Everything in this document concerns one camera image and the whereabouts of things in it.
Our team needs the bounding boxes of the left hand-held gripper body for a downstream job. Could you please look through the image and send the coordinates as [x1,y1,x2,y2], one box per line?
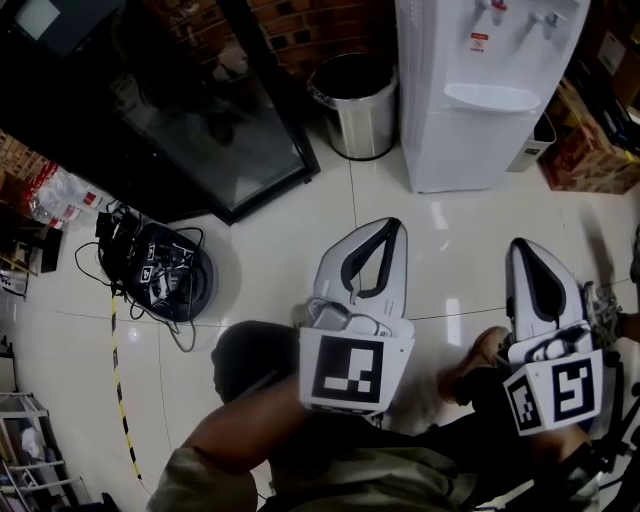
[291,296,417,418]

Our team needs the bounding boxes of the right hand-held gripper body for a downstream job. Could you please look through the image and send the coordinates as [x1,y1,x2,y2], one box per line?
[501,321,607,438]

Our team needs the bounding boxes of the white water dispenser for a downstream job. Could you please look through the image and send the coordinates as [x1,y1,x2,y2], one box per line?
[396,0,592,195]

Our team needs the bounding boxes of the person's right forearm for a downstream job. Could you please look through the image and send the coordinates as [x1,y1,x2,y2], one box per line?
[542,424,595,467]

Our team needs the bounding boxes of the person's left forearm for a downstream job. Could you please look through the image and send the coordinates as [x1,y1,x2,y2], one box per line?
[181,373,324,477]

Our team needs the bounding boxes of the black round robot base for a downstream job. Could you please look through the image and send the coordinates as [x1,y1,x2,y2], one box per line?
[119,222,217,322]

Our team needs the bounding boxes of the person's black trousers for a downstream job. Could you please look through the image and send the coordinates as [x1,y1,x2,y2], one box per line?
[259,364,606,512]

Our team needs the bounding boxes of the person's black shoe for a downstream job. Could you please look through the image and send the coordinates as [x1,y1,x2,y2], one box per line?
[211,320,302,405]

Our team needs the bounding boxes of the person's olive shirt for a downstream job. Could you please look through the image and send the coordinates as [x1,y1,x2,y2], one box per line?
[146,439,479,512]

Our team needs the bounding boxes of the printed brown cardboard box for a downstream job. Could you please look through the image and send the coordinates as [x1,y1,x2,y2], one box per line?
[536,78,640,196]

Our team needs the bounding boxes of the steel trash can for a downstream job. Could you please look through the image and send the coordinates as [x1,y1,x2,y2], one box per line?
[307,52,400,162]

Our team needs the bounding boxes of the small white waste bin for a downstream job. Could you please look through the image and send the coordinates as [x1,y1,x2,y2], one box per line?
[503,112,557,174]

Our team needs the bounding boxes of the black printed box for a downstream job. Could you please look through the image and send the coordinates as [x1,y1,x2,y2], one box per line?
[563,63,640,152]

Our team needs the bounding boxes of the black power brick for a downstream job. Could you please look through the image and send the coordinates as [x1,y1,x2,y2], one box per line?
[94,208,137,242]

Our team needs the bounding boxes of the yellow black striped tape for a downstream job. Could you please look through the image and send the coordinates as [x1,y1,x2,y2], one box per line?
[108,293,144,482]

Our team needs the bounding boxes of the black glass door fridge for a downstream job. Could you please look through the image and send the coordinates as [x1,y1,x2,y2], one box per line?
[0,0,322,227]

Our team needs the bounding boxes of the clear bag of plastic bottles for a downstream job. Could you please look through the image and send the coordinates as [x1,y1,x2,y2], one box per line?
[23,158,117,229]

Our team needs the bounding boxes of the flat black box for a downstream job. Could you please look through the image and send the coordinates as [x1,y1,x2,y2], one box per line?
[40,226,65,275]

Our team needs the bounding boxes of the white metal shelf rack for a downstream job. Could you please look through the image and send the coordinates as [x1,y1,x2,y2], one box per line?
[0,391,90,512]

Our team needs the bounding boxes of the black round device with cables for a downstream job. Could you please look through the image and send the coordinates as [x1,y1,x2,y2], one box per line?
[73,225,205,354]

